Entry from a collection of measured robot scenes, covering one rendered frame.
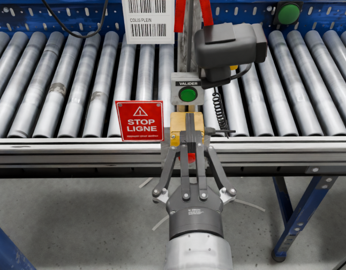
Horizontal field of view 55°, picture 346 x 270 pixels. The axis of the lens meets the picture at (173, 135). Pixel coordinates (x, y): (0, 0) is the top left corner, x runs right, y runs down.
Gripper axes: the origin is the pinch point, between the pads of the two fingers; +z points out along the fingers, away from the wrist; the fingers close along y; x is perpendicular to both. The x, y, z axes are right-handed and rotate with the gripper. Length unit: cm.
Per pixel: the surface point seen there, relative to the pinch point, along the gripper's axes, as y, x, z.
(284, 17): -35, 14, 65
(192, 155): -0.8, 9.8, 2.4
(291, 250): -48, 95, 17
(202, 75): -2.6, -4.7, 10.0
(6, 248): 17.7, -15.7, -27.4
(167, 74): 4.2, 20.0, 41.8
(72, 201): 50, 95, 41
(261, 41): -11.2, -13.6, 7.3
